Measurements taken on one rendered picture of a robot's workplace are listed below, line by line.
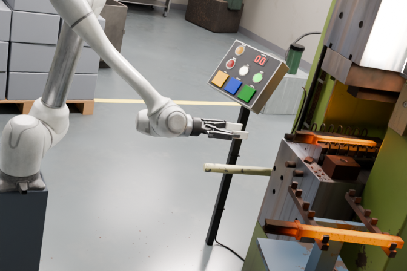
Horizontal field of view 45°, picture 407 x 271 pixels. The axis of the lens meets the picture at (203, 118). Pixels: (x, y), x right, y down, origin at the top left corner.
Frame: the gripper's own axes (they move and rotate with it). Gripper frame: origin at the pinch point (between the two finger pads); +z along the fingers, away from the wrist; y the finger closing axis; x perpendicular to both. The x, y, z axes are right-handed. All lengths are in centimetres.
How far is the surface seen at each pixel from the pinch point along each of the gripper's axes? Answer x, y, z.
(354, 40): 44, 5, 35
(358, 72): 33, 8, 39
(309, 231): 2, 68, -2
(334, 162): -1.6, 17.8, 35.7
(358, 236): 2, 71, 12
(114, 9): -30, -355, -11
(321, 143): -0.4, 3.1, 37.0
